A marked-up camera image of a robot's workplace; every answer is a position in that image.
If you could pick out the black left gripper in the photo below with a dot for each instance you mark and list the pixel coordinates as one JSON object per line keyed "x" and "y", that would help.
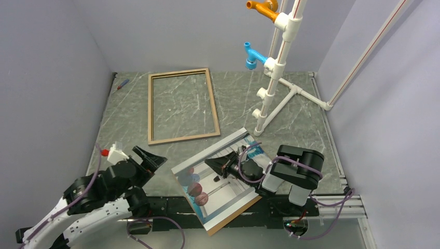
{"x": 150, "y": 163}

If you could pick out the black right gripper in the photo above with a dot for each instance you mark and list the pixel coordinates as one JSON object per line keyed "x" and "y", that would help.
{"x": 221, "y": 164}

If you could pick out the light wooden picture frame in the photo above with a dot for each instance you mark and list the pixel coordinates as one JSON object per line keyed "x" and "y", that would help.
{"x": 181, "y": 107}

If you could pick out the clear acrylic sheet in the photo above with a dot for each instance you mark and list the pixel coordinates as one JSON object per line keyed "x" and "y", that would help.
{"x": 220, "y": 172}

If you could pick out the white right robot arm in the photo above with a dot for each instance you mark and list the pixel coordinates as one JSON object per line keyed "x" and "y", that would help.
{"x": 300, "y": 167}

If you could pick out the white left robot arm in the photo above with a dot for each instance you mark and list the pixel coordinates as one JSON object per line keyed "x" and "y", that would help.
{"x": 95, "y": 200}

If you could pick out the blue red screwdriver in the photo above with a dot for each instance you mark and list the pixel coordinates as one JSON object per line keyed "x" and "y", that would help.
{"x": 121, "y": 85}

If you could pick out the white pvc pipe stand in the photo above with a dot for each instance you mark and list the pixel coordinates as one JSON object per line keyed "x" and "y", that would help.
{"x": 288, "y": 25}

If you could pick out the blue pipe fitting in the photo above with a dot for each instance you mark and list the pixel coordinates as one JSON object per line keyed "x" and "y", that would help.
{"x": 253, "y": 56}

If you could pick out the orange pipe fitting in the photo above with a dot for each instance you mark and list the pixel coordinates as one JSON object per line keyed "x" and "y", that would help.
{"x": 267, "y": 8}

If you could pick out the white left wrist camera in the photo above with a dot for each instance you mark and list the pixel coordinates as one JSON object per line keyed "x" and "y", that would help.
{"x": 114, "y": 154}

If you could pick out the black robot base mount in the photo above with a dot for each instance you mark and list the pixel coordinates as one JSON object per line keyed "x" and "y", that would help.
{"x": 217, "y": 210}

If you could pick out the aluminium table edge rail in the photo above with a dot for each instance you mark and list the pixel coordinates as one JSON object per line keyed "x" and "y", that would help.
{"x": 353, "y": 209}

